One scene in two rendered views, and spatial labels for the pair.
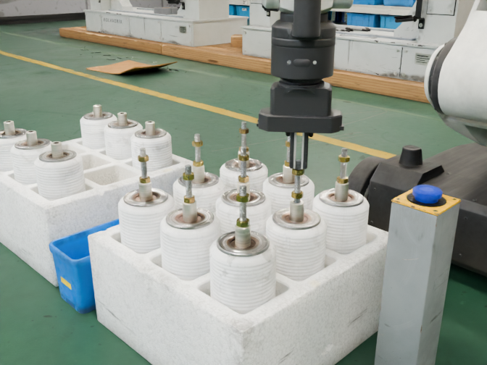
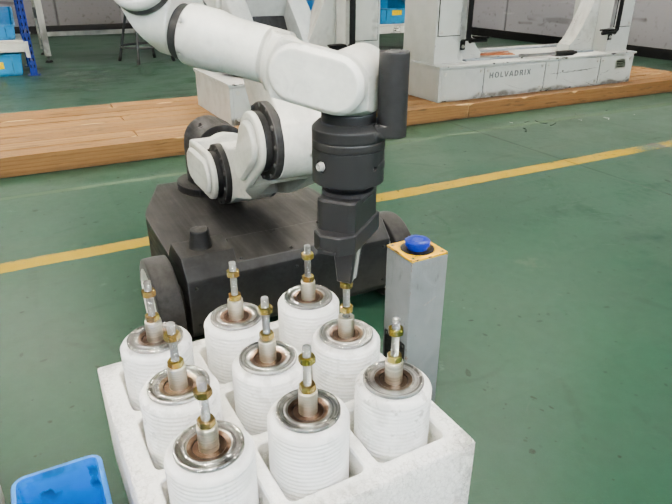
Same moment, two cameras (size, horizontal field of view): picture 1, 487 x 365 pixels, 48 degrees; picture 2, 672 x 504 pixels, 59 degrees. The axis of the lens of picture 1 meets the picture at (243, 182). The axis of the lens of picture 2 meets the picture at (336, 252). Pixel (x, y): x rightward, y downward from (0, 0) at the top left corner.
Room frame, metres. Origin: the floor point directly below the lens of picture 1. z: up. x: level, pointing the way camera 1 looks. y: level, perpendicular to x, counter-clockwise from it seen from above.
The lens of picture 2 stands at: (0.60, 0.60, 0.71)
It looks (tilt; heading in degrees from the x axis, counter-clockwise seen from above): 25 degrees down; 286
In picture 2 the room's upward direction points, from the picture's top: straight up
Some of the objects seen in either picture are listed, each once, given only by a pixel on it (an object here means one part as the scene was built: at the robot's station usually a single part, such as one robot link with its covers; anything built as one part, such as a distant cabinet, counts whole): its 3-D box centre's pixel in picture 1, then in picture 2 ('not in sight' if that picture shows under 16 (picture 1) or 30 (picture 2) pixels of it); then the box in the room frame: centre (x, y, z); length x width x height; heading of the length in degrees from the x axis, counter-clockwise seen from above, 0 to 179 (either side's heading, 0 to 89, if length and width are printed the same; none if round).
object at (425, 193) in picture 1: (426, 195); (417, 245); (0.71, -0.26, 0.32); 0.04 x 0.04 x 0.02
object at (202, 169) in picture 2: not in sight; (237, 165); (1.22, -0.69, 0.28); 0.21 x 0.20 x 0.13; 133
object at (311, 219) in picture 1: (296, 219); (346, 333); (0.78, -0.08, 0.25); 0.08 x 0.08 x 0.01
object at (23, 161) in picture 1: (38, 182); not in sight; (1.17, 0.47, 0.16); 0.10 x 0.10 x 0.18
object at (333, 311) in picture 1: (243, 279); (273, 451); (0.86, 0.00, 0.09); 0.39 x 0.39 x 0.18; 45
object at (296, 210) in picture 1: (296, 211); (346, 325); (0.78, -0.08, 0.26); 0.02 x 0.02 x 0.03
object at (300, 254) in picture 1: (294, 269); (345, 386); (0.78, -0.08, 0.16); 0.10 x 0.10 x 0.18
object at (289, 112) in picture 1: (301, 86); (346, 192); (0.78, -0.08, 0.46); 0.13 x 0.10 x 0.12; 83
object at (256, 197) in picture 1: (243, 198); (268, 357); (0.86, 0.00, 0.25); 0.08 x 0.08 x 0.01
